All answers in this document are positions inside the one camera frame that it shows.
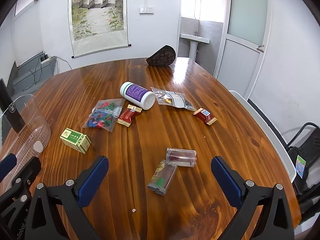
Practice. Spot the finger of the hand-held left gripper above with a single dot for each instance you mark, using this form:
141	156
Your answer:
7	163
27	171

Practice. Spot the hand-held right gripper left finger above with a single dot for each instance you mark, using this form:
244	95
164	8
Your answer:
92	180

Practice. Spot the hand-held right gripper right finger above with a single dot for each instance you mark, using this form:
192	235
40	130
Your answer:
225	182

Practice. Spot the green and gold box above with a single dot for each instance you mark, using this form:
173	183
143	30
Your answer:
75	140

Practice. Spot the clear plastic container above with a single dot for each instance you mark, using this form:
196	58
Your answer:
32	122

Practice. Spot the clear tube with red insert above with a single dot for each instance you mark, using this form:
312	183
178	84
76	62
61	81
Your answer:
181	157

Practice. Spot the clear tube with green insert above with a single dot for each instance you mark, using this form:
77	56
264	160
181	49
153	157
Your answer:
162	177

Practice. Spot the red candy packet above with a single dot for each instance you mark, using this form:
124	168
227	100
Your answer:
203	116
128	116

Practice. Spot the white bottle purple label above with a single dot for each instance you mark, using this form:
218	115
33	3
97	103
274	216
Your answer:
137	95

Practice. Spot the black flat device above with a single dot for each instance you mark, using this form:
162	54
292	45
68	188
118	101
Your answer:
11	110

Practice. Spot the clear bag of coloured bricks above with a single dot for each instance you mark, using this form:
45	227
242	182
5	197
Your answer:
103	115

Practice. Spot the colourful card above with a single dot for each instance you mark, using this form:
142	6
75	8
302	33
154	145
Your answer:
300	166

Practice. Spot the grey low cabinet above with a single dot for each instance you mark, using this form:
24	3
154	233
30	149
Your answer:
27	75

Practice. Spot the black plastic chair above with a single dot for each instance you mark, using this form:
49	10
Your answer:
310	145

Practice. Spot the clear bag of small parts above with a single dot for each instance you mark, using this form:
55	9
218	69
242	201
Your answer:
175	100

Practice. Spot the white power strip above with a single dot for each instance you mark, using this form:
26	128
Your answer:
45	60

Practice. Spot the white frosted glass door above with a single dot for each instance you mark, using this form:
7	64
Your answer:
240	55

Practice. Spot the brown patterned pouch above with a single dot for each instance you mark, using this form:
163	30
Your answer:
162	56

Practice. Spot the bathroom window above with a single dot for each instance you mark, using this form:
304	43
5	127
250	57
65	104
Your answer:
189	0

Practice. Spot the white pedestal sink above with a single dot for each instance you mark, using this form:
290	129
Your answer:
193	42

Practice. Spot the wall scroll painting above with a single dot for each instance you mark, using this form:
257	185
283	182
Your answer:
97	10

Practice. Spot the white wall socket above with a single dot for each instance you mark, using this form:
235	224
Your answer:
146	10

